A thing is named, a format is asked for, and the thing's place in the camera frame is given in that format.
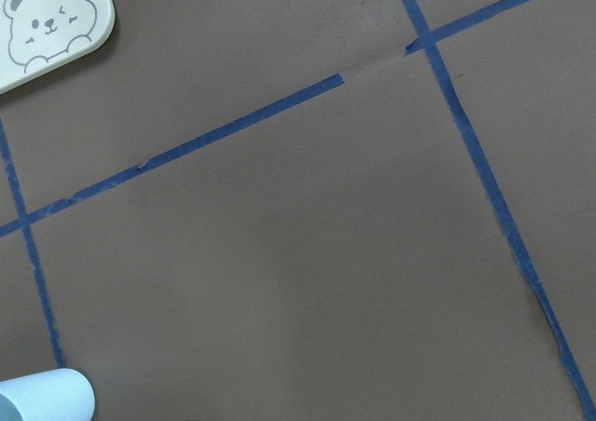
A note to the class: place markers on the light blue cup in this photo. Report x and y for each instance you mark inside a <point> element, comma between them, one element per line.
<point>62,394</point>

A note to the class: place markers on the cream bear tray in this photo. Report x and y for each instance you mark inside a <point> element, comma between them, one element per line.
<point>39,36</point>

